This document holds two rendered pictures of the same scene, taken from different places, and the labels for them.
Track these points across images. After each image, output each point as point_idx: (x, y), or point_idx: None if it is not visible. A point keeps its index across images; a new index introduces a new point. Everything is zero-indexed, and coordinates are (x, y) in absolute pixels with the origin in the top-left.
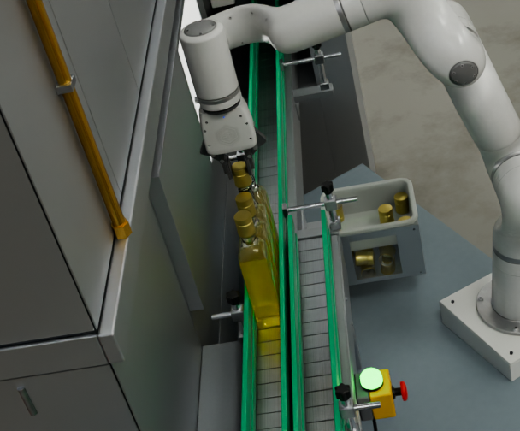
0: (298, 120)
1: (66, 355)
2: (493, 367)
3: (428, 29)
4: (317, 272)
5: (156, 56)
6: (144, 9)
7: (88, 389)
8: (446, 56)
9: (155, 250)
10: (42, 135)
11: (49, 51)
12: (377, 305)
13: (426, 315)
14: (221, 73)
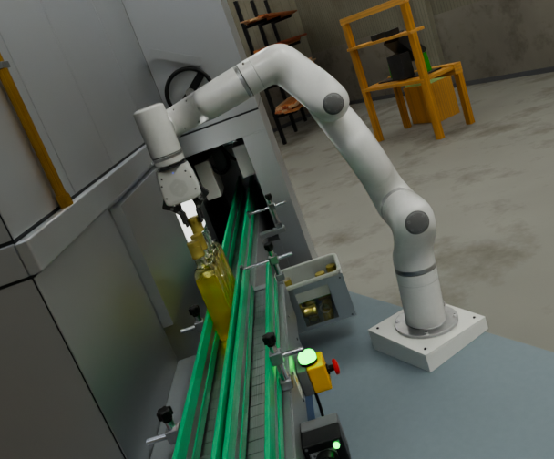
0: (264, 250)
1: None
2: (415, 367)
3: (302, 79)
4: None
5: (133, 156)
6: (128, 137)
7: (18, 311)
8: (318, 93)
9: (118, 259)
10: None
11: None
12: (326, 349)
13: (362, 347)
14: (165, 136)
